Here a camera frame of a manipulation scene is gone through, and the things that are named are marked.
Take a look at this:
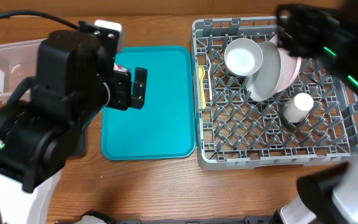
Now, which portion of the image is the yellow plastic spoon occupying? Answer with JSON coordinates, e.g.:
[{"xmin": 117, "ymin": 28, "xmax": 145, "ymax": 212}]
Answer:
[{"xmin": 198, "ymin": 65, "xmax": 206, "ymax": 110}]

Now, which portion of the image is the white plastic fork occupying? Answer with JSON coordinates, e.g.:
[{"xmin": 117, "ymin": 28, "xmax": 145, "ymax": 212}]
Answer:
[{"xmin": 206, "ymin": 54, "xmax": 213, "ymax": 102}]

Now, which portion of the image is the grey bowl of rice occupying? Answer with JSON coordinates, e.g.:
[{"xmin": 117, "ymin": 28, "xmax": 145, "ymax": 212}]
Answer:
[{"xmin": 224, "ymin": 38, "xmax": 263, "ymax": 77}]

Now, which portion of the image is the grey round plate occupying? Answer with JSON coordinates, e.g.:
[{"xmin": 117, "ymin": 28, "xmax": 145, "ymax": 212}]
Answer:
[{"xmin": 246, "ymin": 41, "xmax": 282, "ymax": 101}]

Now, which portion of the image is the white round plate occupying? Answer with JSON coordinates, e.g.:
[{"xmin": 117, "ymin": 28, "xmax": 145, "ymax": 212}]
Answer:
[{"xmin": 268, "ymin": 35, "xmax": 301, "ymax": 93}]

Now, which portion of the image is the white cup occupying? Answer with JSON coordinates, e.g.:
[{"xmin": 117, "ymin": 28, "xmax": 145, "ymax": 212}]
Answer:
[{"xmin": 283, "ymin": 93, "xmax": 314, "ymax": 123}]

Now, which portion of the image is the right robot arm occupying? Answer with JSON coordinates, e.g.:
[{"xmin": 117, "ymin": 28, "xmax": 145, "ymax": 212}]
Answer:
[{"xmin": 273, "ymin": 1, "xmax": 358, "ymax": 223}]

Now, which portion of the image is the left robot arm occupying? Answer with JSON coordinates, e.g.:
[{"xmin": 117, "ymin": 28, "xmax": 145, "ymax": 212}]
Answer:
[{"xmin": 0, "ymin": 20, "xmax": 147, "ymax": 223}]

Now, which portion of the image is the grey dishwasher rack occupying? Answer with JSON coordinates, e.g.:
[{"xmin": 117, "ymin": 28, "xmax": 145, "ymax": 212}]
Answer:
[{"xmin": 191, "ymin": 16, "xmax": 358, "ymax": 170}]

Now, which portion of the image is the red snack wrapper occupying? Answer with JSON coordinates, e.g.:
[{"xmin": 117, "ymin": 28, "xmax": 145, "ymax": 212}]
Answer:
[{"xmin": 113, "ymin": 63, "xmax": 130, "ymax": 73}]

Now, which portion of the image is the teal serving tray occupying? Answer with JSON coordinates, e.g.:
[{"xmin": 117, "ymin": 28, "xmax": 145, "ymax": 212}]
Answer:
[{"xmin": 101, "ymin": 46, "xmax": 196, "ymax": 161}]

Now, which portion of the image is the black plastic tray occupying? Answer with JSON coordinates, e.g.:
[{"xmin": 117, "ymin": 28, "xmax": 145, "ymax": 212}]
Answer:
[{"xmin": 71, "ymin": 130, "xmax": 87, "ymax": 157}]

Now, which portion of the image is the clear plastic bin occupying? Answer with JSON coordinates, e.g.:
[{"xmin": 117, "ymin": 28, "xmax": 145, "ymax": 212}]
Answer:
[{"xmin": 0, "ymin": 39, "xmax": 43, "ymax": 103}]

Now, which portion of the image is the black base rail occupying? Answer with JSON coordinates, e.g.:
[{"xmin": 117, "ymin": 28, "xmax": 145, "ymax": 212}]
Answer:
[{"xmin": 54, "ymin": 210, "xmax": 291, "ymax": 224}]

